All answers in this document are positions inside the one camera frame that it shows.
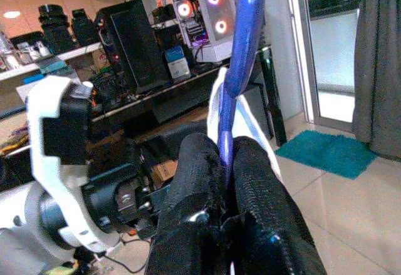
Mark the blue cardboard product box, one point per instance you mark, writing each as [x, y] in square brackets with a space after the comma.
[177, 65]

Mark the small brown cardboard box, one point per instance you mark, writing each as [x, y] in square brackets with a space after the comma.
[164, 171]

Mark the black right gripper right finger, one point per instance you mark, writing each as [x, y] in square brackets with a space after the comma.
[260, 193]

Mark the white computer case glowing fans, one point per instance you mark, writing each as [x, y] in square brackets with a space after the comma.
[206, 41]

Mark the black computer tower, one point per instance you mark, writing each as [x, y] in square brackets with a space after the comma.
[134, 46]

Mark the black glossy desk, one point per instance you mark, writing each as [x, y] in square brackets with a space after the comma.
[274, 99]

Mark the small black equipment case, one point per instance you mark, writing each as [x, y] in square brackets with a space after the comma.
[83, 27]

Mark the white framed glass sliding door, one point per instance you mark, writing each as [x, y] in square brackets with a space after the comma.
[332, 52]

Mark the teal shaggy floor mat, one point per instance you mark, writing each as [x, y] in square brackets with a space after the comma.
[326, 153]

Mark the grey curtain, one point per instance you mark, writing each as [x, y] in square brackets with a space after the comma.
[379, 68]

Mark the black stacked equipment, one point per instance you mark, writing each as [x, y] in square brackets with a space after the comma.
[56, 34]

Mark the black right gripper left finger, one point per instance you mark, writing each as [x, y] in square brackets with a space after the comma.
[194, 174]

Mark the periwinkle plastic clothes hanger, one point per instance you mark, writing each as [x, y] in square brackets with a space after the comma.
[244, 37]

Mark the white pinstriped shorts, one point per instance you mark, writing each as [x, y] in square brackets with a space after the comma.
[250, 121]

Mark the long white shelf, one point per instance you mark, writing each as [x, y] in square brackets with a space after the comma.
[72, 52]

